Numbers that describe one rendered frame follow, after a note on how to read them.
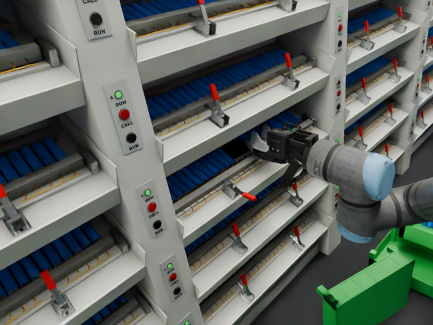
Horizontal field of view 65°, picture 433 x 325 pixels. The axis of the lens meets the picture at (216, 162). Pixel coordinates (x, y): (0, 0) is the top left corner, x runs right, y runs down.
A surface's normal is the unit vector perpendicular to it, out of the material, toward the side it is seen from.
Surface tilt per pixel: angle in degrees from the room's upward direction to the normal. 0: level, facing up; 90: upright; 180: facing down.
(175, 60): 113
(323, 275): 0
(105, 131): 90
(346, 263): 0
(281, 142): 90
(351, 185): 92
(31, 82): 23
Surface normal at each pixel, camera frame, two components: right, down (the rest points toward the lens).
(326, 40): -0.72, 0.43
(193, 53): 0.69, 0.57
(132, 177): 0.68, 0.25
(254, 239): 0.12, -0.70
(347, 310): 0.44, 0.37
